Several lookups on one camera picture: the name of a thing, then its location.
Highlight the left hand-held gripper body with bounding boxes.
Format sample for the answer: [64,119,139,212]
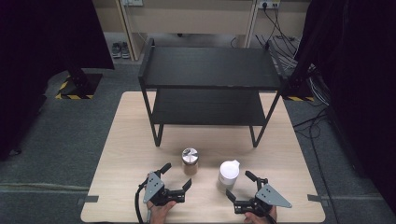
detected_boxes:
[142,171,187,207]

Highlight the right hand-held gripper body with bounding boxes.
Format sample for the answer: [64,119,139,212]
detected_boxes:
[233,177,293,217]

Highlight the white lidded jar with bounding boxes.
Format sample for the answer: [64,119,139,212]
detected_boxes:
[216,159,241,194]

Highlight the glass jar with silver lid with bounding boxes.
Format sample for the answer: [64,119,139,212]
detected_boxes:
[181,147,200,176]

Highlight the black two-tier shelf rack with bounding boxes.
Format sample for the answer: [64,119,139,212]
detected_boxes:
[137,37,290,148]

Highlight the person's right hand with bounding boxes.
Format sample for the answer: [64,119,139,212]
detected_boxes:
[243,204,278,224]

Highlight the person's left hand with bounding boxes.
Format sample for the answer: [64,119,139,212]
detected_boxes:
[146,200,177,224]

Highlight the grey tape piece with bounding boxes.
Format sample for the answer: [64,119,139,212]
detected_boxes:
[306,193,330,207]
[77,194,100,206]

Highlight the black stand with striped base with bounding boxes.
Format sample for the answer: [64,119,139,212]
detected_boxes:
[281,66,316,103]
[54,66,104,101]

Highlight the floor tape strip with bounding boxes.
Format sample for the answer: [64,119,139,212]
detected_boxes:
[0,182,91,193]

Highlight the grey shoe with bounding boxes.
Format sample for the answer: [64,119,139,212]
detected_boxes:
[110,41,122,60]
[120,41,131,60]

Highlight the black curtain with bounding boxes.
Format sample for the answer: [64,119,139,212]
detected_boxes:
[0,0,116,161]
[293,0,396,216]

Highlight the left hand-held gripper cable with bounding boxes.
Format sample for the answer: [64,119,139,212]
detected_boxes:
[134,176,150,224]

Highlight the black floor cables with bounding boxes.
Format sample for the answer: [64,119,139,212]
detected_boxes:
[291,106,340,224]

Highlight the white cable bundle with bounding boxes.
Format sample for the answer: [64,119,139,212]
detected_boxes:
[281,46,332,107]

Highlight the black socket cables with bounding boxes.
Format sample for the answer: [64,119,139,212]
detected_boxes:
[230,4,301,54]

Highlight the beige desk with white frame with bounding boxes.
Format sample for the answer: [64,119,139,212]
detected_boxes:
[92,0,311,62]

